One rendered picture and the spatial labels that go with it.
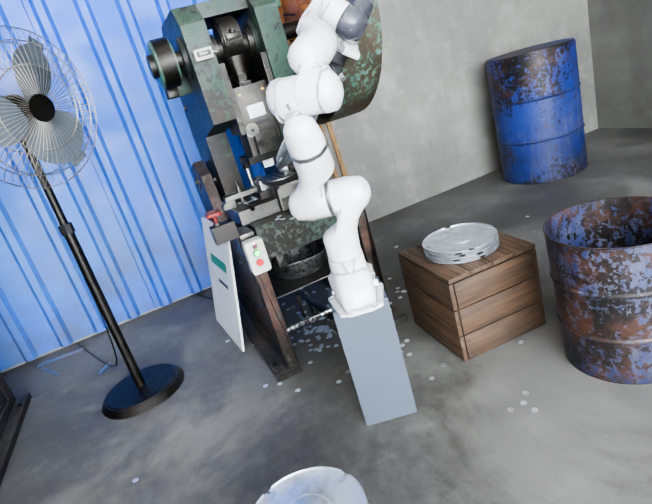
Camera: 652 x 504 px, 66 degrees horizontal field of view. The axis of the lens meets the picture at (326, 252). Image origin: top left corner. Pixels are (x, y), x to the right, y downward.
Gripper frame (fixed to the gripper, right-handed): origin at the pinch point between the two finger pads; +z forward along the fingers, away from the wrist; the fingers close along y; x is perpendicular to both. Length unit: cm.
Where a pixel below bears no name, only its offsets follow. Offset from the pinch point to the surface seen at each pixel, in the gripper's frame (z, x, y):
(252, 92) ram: 15.5, -15.4, 28.4
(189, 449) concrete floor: 116, 63, -32
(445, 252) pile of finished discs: 21, 0, -71
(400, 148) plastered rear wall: 58, -195, -26
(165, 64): 17, 5, 56
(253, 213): 53, 1, 2
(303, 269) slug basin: 69, -8, -27
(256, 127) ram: 26.1, -12.4, 19.9
